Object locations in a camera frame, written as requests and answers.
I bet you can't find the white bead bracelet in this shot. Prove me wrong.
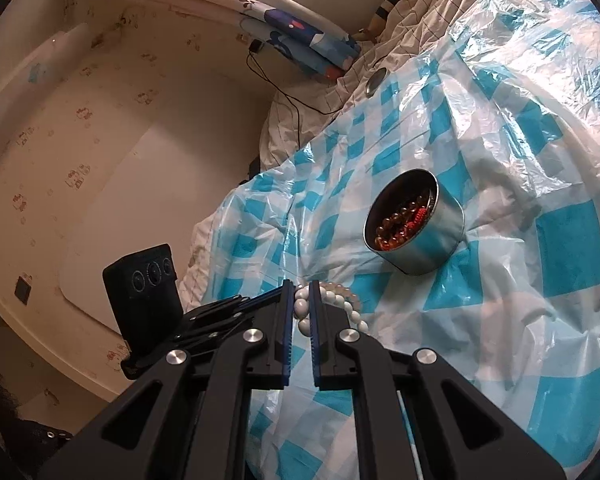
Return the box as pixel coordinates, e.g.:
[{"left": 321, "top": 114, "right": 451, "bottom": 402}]
[{"left": 292, "top": 281, "right": 371, "bottom": 341}]

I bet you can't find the dark wall switch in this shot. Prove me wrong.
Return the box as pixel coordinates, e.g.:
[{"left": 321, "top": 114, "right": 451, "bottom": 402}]
[{"left": 14, "top": 275, "right": 33, "bottom": 306}]

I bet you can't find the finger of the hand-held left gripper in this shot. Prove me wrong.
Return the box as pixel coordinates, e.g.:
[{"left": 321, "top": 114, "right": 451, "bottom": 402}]
[
  {"left": 177, "top": 312, "right": 259, "bottom": 352},
  {"left": 184, "top": 286, "right": 283, "bottom": 323}
]

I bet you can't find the amber bead bracelet red cord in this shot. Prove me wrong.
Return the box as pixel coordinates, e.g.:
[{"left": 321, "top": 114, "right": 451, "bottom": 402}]
[{"left": 374, "top": 195, "right": 433, "bottom": 252}]

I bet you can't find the round metal lid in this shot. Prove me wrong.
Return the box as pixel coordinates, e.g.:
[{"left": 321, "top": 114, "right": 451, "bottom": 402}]
[{"left": 365, "top": 67, "right": 389, "bottom": 95}]

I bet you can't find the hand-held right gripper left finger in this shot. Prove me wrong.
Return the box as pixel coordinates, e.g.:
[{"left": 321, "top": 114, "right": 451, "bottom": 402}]
[{"left": 38, "top": 280, "right": 295, "bottom": 480}]

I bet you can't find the black cable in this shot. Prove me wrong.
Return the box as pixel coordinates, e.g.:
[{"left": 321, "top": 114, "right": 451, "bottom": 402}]
[{"left": 246, "top": 52, "right": 341, "bottom": 146}]

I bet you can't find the striped cloth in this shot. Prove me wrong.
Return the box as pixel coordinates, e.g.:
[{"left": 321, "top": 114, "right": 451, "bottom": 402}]
[{"left": 375, "top": 0, "right": 421, "bottom": 31}]

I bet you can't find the large white board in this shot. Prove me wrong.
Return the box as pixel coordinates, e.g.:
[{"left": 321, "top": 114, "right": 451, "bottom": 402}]
[{"left": 60, "top": 122, "right": 275, "bottom": 333}]

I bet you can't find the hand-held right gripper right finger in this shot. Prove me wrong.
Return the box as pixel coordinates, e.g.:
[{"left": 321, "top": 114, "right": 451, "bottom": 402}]
[{"left": 309, "top": 280, "right": 567, "bottom": 480}]

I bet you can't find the white board with blue stain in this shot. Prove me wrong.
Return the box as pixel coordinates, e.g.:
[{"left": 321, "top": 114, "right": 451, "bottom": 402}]
[{"left": 0, "top": 22, "right": 90, "bottom": 116}]

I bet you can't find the blue white checkered plastic sheet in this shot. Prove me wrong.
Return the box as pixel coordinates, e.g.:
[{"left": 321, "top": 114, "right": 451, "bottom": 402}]
[{"left": 212, "top": 0, "right": 600, "bottom": 480}]

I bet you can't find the round metal tin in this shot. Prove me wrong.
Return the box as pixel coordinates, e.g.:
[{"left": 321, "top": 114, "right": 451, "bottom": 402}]
[{"left": 363, "top": 168, "right": 466, "bottom": 277}]

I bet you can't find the pink blue printed curtain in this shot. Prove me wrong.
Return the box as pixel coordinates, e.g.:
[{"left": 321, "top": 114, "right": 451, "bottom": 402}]
[{"left": 60, "top": 0, "right": 361, "bottom": 78}]

